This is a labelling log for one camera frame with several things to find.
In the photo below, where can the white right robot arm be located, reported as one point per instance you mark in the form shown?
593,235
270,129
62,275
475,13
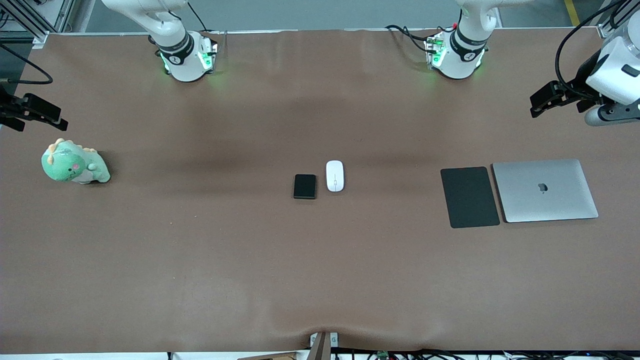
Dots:
175,55

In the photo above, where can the black mouse pad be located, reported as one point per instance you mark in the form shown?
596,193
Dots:
470,197

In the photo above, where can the silver laptop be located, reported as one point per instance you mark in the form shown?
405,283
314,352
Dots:
545,192

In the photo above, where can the aluminium frame post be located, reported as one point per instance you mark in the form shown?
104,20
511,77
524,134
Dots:
612,22
30,17

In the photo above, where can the brown table cover mat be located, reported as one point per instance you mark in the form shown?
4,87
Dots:
250,260

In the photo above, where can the small black box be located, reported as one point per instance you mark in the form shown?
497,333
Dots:
305,186

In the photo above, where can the green dinosaur plush toy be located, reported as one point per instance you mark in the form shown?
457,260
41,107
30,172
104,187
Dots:
67,165

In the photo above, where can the white computer mouse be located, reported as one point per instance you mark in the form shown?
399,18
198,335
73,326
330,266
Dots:
335,176

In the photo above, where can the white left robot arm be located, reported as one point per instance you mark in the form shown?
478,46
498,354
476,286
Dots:
462,50

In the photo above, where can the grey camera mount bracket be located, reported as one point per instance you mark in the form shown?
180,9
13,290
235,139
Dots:
322,345

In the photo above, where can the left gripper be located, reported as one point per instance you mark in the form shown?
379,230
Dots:
583,85

